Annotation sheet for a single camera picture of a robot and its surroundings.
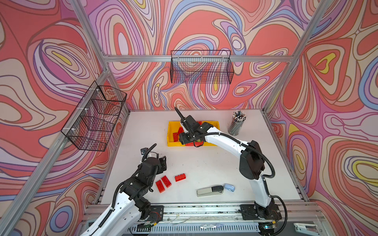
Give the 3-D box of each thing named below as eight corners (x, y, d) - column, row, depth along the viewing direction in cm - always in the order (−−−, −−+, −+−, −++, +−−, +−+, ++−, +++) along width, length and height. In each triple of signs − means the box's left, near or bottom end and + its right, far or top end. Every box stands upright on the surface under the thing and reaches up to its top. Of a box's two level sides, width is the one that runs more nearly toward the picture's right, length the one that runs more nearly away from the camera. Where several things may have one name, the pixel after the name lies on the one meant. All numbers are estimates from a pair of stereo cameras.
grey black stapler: (197, 196, 81) (197, 194, 76) (196, 191, 83) (196, 187, 78) (222, 193, 82) (224, 190, 77) (221, 187, 84) (222, 184, 79)
